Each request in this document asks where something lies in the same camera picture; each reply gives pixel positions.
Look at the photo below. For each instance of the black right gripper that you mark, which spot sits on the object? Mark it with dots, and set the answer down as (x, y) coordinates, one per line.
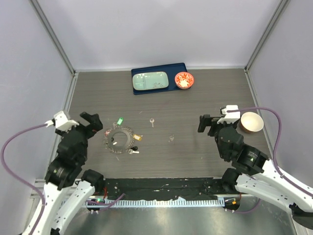
(204, 120)

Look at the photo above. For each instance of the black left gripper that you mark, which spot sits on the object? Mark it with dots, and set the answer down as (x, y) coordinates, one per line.
(95, 125)

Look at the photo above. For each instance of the metal disc with keyrings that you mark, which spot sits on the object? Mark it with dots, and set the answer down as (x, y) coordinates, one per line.
(119, 140)

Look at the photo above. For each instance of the yellow tagged key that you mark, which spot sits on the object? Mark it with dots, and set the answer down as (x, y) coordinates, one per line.
(137, 137)

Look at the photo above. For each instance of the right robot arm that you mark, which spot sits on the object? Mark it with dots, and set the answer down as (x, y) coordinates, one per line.
(254, 173)

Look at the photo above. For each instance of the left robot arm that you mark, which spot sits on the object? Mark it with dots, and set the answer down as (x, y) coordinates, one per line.
(56, 208)

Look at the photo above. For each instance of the green tagged key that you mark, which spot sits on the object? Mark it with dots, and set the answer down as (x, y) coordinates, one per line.
(120, 121)

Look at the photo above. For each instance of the red white patterned bowl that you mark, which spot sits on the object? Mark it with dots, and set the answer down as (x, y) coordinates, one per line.
(184, 80)

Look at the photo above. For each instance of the cream brown bowl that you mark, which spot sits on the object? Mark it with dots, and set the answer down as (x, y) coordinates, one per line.
(251, 122)

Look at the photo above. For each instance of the black tagged key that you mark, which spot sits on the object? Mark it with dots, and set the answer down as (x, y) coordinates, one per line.
(133, 150)

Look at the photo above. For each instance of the plain silver key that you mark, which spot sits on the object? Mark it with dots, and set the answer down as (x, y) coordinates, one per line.
(152, 122)

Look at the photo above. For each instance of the dark blue tray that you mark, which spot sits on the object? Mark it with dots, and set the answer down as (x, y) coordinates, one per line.
(170, 69)

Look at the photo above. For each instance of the light green divided plate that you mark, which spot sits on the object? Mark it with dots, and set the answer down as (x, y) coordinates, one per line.
(150, 81)

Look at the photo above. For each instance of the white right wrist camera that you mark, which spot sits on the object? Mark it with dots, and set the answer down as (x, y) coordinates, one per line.
(229, 114)

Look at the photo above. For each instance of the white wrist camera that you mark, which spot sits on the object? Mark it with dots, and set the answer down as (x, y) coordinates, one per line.
(62, 121)
(229, 114)

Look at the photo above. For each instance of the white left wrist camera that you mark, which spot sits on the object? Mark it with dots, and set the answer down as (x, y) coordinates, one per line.
(62, 121)

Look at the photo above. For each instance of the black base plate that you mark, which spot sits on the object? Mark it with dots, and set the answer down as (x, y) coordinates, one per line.
(164, 189)

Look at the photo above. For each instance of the white slotted cable duct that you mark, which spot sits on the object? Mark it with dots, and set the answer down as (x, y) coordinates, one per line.
(179, 203)

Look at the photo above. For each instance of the right aluminium frame rail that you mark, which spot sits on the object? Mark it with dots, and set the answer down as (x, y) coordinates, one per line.
(263, 69)

